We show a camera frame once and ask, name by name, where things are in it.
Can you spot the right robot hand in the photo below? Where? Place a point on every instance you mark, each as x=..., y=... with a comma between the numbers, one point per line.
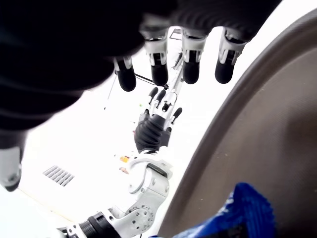
x=62, y=44

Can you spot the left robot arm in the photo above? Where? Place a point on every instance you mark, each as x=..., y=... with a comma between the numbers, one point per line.
x=146, y=193

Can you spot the blue Oreo packet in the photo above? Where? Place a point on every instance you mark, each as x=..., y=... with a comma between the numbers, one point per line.
x=237, y=215

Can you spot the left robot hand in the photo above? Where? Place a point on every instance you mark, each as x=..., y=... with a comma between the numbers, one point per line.
x=151, y=131

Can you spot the round dark brown tray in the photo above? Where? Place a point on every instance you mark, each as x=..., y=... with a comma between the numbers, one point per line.
x=260, y=129

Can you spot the white ceiling vent grille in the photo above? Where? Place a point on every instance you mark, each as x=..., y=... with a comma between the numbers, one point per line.
x=59, y=176

